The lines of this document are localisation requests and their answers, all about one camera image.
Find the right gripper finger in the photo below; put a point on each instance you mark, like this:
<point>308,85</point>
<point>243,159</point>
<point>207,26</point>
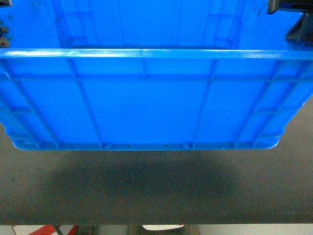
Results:
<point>302,6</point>
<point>302,31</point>

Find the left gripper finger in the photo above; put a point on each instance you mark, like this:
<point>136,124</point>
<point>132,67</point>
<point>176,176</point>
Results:
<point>4,31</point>

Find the blue plastic crate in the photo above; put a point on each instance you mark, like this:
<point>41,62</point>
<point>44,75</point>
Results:
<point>150,74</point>

